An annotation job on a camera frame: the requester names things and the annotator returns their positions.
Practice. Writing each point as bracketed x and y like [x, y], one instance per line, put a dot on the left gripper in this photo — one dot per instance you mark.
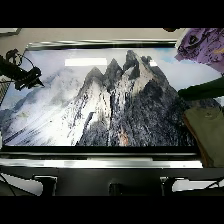
[29, 78]

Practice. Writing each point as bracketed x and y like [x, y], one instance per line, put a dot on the dark green garment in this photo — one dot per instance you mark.
[203, 88]

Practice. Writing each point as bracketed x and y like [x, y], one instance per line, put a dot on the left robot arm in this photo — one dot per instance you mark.
[7, 68]

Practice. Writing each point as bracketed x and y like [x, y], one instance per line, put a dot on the purple printed garment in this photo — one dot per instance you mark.
[206, 46]

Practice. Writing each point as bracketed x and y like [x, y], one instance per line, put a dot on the olive T-shirt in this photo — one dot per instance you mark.
[208, 133]

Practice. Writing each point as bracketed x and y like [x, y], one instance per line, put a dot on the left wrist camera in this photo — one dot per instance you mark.
[12, 55]

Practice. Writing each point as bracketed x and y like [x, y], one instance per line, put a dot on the silver frame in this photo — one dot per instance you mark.
[106, 163]

